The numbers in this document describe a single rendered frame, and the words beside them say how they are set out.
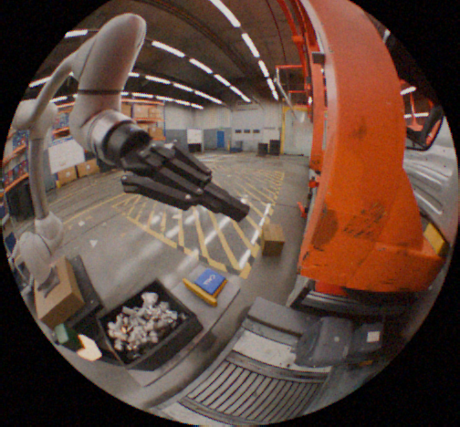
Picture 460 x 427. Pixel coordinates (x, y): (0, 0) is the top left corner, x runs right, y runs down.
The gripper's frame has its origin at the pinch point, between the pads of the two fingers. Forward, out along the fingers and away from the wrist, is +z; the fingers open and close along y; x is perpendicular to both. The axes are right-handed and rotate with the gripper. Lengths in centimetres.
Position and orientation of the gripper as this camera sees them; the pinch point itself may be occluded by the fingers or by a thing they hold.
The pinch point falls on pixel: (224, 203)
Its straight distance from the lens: 19.6
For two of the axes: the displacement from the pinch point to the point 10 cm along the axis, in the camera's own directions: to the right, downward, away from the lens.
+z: 8.6, 5.0, 1.0
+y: -3.1, 6.7, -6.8
